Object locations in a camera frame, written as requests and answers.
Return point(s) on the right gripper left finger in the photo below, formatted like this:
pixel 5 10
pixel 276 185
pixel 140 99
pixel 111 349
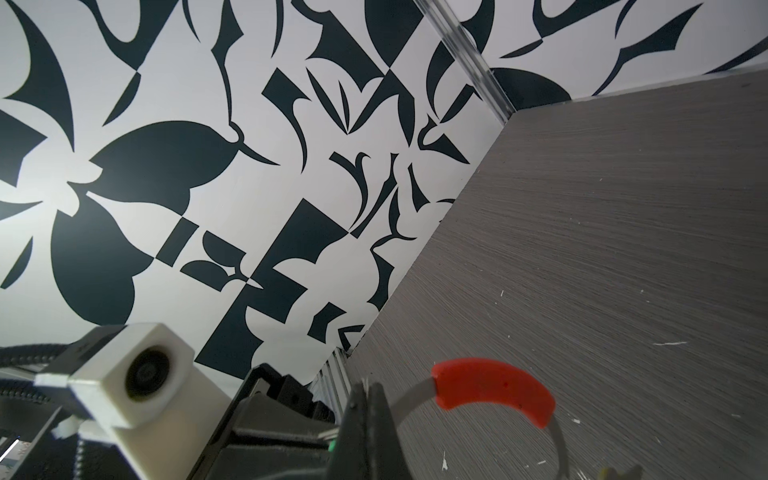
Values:
pixel 349 459

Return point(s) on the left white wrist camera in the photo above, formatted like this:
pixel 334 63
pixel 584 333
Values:
pixel 136 387

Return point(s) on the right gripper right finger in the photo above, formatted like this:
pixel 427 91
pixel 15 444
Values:
pixel 385 458

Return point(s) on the yellow capped key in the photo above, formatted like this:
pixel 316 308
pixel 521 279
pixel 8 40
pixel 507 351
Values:
pixel 611 473

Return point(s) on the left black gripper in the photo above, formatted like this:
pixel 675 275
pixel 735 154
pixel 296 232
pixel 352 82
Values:
pixel 270 430

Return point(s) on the large wire keyring red sleeve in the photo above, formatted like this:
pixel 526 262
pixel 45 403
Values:
pixel 464 381

